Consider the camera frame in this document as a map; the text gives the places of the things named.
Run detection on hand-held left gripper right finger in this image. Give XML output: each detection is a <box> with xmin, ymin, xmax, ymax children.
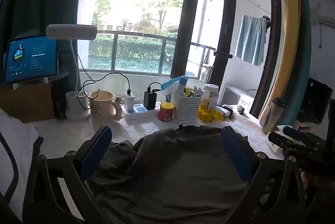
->
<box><xmin>221</xmin><ymin>126</ymin><xmax>314</xmax><ymax>224</ymax></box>

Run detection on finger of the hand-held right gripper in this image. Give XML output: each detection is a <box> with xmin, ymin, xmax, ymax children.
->
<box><xmin>282</xmin><ymin>126</ymin><xmax>311</xmax><ymax>141</ymax></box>
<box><xmin>267</xmin><ymin>132</ymin><xmax>291</xmax><ymax>151</ymax></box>

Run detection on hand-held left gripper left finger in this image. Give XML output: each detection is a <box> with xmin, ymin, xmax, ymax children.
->
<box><xmin>22</xmin><ymin>125</ymin><xmax>113</xmax><ymax>224</ymax></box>

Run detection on grey shirt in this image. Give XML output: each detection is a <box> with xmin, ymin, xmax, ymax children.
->
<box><xmin>86</xmin><ymin>124</ymin><xmax>286</xmax><ymax>224</ymax></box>

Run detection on person's right forearm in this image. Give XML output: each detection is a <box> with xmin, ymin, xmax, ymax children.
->
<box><xmin>305</xmin><ymin>177</ymin><xmax>335</xmax><ymax>224</ymax></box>

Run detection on yellow tissue box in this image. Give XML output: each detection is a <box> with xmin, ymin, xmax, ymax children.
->
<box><xmin>265</xmin><ymin>124</ymin><xmax>287</xmax><ymax>154</ymax></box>

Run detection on steel cup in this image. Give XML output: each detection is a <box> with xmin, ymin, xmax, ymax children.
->
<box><xmin>261</xmin><ymin>98</ymin><xmax>286</xmax><ymax>135</ymax></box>

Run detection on small white bottle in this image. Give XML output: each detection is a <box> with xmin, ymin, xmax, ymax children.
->
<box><xmin>218</xmin><ymin>105</ymin><xmax>233</xmax><ymax>117</ymax></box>

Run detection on yellow packet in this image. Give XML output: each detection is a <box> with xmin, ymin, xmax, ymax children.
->
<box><xmin>197</xmin><ymin>106</ymin><xmax>225</xmax><ymax>122</ymax></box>

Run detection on cream bear print mug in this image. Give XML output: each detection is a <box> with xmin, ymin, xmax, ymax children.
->
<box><xmin>90</xmin><ymin>90</ymin><xmax>123</xmax><ymax>121</ymax></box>

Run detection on white appliance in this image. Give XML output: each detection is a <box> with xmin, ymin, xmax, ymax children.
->
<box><xmin>220</xmin><ymin>83</ymin><xmax>255</xmax><ymax>112</ymax></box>

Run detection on white power strip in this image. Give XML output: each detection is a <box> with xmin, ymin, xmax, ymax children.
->
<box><xmin>121</xmin><ymin>102</ymin><xmax>161</xmax><ymax>121</ymax></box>

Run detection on white charger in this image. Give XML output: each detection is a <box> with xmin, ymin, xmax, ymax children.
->
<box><xmin>125</xmin><ymin>93</ymin><xmax>135</xmax><ymax>110</ymax></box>

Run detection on clear jar with white lid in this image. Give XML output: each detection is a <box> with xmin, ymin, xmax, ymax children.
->
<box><xmin>201</xmin><ymin>84</ymin><xmax>219</xmax><ymax>110</ymax></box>

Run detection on white perforated basket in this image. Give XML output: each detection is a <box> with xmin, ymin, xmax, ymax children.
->
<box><xmin>171</xmin><ymin>92</ymin><xmax>202</xmax><ymax>124</ymax></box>

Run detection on black charger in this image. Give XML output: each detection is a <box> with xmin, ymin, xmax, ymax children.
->
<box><xmin>143</xmin><ymin>90</ymin><xmax>157</xmax><ymax>110</ymax></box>

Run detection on red can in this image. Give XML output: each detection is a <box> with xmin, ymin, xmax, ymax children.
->
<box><xmin>159</xmin><ymin>102</ymin><xmax>175</xmax><ymax>122</ymax></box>

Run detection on white garment with black trim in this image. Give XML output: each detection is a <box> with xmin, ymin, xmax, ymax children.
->
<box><xmin>0</xmin><ymin>109</ymin><xmax>44</xmax><ymax>222</ymax></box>

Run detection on brown cardboard box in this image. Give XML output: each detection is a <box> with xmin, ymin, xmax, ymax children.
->
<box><xmin>0</xmin><ymin>83</ymin><xmax>55</xmax><ymax>123</ymax></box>

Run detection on yellow curtain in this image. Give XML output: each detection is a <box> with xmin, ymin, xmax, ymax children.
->
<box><xmin>258</xmin><ymin>0</ymin><xmax>301</xmax><ymax>120</ymax></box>

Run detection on light blue towel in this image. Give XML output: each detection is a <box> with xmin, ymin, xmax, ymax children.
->
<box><xmin>234</xmin><ymin>14</ymin><xmax>267</xmax><ymax>66</ymax></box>

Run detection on blue and white packet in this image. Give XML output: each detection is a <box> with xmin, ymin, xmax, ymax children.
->
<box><xmin>160</xmin><ymin>76</ymin><xmax>187</xmax><ymax>96</ymax></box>

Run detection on blue screen tablet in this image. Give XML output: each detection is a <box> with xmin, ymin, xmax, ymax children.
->
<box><xmin>4</xmin><ymin>35</ymin><xmax>58</xmax><ymax>84</ymax></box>

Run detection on grey window railing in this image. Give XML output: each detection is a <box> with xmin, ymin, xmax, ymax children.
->
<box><xmin>89</xmin><ymin>31</ymin><xmax>218</xmax><ymax>75</ymax></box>

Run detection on white desk lamp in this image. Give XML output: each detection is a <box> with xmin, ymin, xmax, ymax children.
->
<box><xmin>46</xmin><ymin>24</ymin><xmax>98</xmax><ymax>120</ymax></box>

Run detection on long black cable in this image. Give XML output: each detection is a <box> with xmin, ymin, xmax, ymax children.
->
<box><xmin>77</xmin><ymin>55</ymin><xmax>131</xmax><ymax>110</ymax></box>

